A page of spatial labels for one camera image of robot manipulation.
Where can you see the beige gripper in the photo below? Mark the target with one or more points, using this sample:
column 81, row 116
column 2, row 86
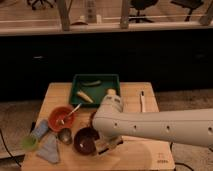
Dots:
column 111, row 142

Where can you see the dark whiteboard eraser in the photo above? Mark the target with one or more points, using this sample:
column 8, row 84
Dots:
column 100, row 148

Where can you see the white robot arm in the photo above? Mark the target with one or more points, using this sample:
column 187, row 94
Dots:
column 191, row 127

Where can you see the purple bowl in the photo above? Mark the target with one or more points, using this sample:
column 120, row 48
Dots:
column 84, row 141

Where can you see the orange bowl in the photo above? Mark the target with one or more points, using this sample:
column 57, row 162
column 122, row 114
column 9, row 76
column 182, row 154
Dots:
column 57, row 120

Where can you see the small metal cup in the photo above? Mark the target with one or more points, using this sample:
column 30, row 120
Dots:
column 65, row 136

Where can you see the metal spoon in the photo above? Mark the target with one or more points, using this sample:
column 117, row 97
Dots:
column 70, row 113

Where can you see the red yellow apple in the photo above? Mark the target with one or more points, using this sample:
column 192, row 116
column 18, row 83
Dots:
column 111, row 91

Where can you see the grey folded cloth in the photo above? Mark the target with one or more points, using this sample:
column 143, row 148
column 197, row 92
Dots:
column 49, row 150

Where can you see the green plastic tray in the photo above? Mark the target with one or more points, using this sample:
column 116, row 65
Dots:
column 96, row 93

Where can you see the blue sponge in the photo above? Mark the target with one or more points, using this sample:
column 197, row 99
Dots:
column 40, row 130

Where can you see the green cucumber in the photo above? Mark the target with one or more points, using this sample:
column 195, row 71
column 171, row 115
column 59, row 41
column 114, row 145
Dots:
column 90, row 84

